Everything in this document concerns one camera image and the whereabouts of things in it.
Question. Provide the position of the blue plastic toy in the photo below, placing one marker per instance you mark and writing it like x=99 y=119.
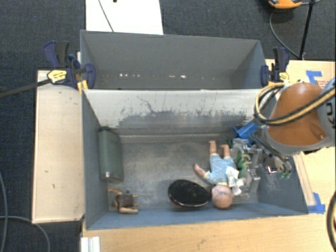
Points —
x=245 y=130

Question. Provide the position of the brown wooden toy figure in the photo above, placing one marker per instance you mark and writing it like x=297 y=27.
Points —
x=126 y=201

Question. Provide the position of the green toy animal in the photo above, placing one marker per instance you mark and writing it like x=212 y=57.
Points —
x=240 y=161

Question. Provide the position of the pale wood flat board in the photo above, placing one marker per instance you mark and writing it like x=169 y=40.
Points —
x=59 y=151

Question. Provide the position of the dark green flat block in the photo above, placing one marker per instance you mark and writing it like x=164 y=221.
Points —
x=110 y=155

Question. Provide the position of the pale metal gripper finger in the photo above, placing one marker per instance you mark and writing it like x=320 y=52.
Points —
x=252 y=178
x=240 y=144

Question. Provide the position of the black oval bowl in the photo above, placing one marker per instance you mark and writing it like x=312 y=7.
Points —
x=189 y=193

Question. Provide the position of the baby doll in blue clothes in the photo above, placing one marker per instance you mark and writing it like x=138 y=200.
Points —
x=221 y=167

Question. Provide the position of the grey metal bin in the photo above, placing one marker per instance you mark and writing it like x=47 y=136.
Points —
x=162 y=156

